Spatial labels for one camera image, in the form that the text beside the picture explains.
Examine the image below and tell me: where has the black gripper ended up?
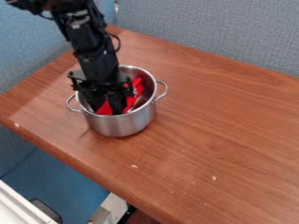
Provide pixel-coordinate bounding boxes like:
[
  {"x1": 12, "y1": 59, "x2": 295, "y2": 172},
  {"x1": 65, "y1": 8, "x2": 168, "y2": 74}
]
[{"x1": 68, "y1": 43, "x2": 133, "y2": 115}]

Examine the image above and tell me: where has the red cloth object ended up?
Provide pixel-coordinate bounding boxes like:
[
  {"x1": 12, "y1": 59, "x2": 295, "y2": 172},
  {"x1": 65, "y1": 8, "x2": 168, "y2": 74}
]
[{"x1": 96, "y1": 77, "x2": 145, "y2": 116}]

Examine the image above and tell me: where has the metal pot with handles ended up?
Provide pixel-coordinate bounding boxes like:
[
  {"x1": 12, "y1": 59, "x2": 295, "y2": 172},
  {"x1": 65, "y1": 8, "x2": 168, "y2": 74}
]
[{"x1": 65, "y1": 65, "x2": 168, "y2": 137}]

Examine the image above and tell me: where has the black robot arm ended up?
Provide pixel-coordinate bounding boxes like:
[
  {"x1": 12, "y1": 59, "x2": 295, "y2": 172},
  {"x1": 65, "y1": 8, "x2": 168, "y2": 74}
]
[{"x1": 5, "y1": 0, "x2": 135, "y2": 115}]

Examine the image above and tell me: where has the white appliance lower left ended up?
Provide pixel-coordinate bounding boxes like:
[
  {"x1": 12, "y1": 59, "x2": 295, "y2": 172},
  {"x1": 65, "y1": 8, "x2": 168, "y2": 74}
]
[{"x1": 0, "y1": 180, "x2": 59, "y2": 224}]

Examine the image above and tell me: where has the white table leg bracket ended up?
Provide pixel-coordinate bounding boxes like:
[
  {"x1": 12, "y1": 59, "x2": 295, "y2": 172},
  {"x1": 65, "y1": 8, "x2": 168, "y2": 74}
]
[{"x1": 87, "y1": 193, "x2": 128, "y2": 224}]

